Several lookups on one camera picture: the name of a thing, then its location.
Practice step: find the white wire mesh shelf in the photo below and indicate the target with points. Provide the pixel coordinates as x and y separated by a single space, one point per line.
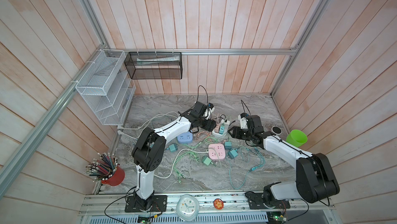
106 89

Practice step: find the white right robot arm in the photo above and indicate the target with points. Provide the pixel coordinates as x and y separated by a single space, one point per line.
315 179

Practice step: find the red pen holder with pens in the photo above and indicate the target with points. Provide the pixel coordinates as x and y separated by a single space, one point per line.
106 170

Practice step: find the red round sticker badge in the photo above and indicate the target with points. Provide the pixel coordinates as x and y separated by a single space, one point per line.
218 204

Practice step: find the green plastic goblet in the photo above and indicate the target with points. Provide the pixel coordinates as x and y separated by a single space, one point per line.
297 138

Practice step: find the green USB charger plug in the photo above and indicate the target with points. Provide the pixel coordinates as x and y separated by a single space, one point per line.
207 161

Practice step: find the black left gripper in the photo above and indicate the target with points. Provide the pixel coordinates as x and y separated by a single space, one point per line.
210 125

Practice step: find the white power strip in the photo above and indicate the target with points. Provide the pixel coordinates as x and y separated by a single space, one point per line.
224 122

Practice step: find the pink USB charger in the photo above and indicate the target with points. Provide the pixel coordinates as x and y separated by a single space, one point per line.
217 129

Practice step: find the white alarm clock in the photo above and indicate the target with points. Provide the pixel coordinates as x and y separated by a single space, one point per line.
187 208

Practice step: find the teal USB charger plug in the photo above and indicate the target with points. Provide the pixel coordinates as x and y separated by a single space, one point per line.
228 145

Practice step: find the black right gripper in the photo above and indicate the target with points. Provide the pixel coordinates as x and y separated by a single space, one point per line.
235 132

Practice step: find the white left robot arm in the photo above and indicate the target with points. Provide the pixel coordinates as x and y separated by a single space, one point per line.
149 149

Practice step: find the blue power strip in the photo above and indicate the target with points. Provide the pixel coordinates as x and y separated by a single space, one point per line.
185 138

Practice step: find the black mesh basket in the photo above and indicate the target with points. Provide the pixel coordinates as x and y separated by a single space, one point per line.
154 65

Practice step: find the pink cylinder speaker black top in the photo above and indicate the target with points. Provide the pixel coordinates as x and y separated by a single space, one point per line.
276 130

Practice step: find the pink power strip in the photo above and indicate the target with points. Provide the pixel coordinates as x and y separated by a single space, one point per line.
216 151

